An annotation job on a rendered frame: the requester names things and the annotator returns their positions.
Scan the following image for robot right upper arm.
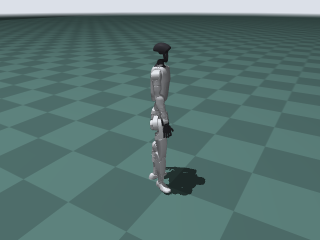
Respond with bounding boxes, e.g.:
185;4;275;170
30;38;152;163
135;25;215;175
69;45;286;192
150;69;165;101

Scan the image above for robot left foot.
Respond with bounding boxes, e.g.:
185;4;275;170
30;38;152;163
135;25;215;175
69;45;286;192
148;172;167;180

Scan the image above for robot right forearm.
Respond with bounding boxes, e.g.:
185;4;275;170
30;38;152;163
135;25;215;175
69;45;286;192
156;96;169;125

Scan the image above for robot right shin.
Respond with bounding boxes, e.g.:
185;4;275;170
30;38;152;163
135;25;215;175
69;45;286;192
154;152;166;184

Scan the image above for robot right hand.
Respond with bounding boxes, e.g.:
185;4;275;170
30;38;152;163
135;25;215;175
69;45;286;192
161;120;174;138

